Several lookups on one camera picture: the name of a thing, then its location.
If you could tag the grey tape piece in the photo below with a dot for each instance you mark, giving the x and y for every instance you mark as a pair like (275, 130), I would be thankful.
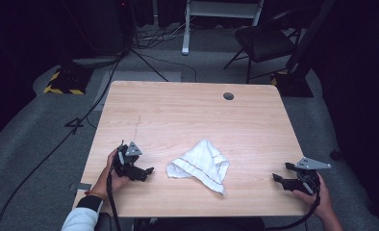
(83, 186)

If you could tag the black caster wheel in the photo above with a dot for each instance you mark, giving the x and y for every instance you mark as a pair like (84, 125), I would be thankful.
(335, 155)

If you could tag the dark equipment cabinet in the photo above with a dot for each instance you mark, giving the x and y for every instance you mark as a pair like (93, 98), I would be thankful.
(107, 29)

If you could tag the person's dark lap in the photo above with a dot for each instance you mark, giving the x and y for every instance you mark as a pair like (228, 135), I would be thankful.
(200, 224)

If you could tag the black yellow striped stand base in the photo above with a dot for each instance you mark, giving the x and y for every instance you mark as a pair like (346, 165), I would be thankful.
(67, 82)

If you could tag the white metal stand frame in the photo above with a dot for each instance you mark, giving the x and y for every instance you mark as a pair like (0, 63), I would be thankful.
(186, 32)

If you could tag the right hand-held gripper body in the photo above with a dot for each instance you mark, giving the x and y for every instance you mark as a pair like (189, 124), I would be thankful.
(306, 183)

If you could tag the white towel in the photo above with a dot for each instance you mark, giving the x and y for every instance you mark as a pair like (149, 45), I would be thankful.
(200, 163)

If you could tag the black stand with striped base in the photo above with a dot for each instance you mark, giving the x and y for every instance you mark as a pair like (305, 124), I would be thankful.
(295, 82)

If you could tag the person's left hand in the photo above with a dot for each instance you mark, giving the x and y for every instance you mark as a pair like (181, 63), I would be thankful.
(110, 183)

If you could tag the black folding chair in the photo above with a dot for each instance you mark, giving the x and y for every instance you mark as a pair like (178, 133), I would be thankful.
(264, 43)

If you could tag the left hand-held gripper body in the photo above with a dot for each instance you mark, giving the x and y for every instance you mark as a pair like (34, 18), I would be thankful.
(126, 166)

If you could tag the person's right hand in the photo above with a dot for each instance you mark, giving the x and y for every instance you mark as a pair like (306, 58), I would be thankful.
(322, 200)

